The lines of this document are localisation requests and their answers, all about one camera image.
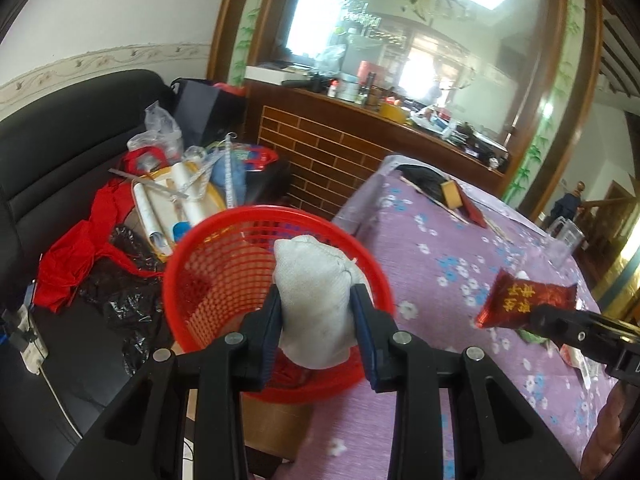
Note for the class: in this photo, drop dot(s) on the dark plastic wrapper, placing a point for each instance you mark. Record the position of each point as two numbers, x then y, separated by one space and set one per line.
425 177

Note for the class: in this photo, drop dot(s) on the clear acrylic rod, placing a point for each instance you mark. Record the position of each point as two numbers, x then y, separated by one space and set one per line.
230 170

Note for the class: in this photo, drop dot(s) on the wooden counter cabinet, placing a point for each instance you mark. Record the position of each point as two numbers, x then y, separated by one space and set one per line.
325 155

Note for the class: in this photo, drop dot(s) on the clear glass pitcher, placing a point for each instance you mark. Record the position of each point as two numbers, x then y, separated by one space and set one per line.
565 242

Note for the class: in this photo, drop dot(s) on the wooden arch frame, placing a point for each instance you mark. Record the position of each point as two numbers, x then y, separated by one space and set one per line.
225 35

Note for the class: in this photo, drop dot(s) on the cardboard box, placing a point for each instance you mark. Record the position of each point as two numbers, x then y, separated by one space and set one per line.
280 430

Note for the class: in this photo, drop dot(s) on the red plastic pouch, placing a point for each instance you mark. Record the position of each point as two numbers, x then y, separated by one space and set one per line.
472 212

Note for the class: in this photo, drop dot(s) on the white power strip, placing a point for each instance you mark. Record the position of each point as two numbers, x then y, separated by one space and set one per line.
25 330

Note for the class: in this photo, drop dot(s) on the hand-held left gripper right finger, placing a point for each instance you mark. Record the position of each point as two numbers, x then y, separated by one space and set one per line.
365 340

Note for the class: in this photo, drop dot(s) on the red cloth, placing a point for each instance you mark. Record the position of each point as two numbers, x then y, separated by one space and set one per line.
70 260

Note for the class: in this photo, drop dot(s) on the clear plastic bag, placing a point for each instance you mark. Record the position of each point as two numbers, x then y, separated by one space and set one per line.
160 125

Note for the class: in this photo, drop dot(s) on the red white packet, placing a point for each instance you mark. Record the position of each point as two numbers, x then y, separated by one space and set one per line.
582 365

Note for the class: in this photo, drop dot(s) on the black plastic bag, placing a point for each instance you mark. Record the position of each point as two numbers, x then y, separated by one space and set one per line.
125 305

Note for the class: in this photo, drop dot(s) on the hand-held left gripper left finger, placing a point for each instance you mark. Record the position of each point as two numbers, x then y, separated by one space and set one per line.
270 340

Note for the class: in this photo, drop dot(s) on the wooden staircase railing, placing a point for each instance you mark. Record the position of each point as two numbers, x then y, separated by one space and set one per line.
605 240

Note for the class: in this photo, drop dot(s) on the black leather sofa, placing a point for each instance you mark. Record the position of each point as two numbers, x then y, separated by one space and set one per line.
50 160

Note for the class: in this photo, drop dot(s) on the red plastic basket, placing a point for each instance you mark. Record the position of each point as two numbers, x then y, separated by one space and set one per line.
220 270

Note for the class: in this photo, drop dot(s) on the white paper roll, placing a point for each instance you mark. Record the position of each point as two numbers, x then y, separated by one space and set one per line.
150 215
192 195

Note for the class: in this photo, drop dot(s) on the dark red snack packet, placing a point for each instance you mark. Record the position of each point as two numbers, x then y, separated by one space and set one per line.
520 297

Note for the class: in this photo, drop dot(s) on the metal ruler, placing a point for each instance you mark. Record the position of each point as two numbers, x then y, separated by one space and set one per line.
150 182

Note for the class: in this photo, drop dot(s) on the yellow round tray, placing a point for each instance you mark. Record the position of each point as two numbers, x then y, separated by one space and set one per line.
217 200

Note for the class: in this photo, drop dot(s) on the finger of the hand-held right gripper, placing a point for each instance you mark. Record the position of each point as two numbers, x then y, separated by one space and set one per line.
565 325

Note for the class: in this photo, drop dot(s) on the blue cloth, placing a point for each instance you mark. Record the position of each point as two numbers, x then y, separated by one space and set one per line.
225 175

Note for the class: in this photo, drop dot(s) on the white cloth rag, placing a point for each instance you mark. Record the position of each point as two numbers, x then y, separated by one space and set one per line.
315 300

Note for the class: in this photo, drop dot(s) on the purple floral tablecloth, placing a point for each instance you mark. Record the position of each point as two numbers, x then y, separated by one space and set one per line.
425 270

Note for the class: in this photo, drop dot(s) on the wooden chopstick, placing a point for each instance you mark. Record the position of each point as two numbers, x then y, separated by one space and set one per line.
435 202

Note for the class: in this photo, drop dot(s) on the red patterned box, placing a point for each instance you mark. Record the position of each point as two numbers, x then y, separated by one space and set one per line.
257 156

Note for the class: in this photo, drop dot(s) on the black shopping bag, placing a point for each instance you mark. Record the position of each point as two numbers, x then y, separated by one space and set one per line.
210 110

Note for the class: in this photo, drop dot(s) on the red plastic bag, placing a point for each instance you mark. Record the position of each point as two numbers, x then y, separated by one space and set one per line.
227 89

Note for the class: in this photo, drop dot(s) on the white flat box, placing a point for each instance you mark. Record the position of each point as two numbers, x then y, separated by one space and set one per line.
265 75

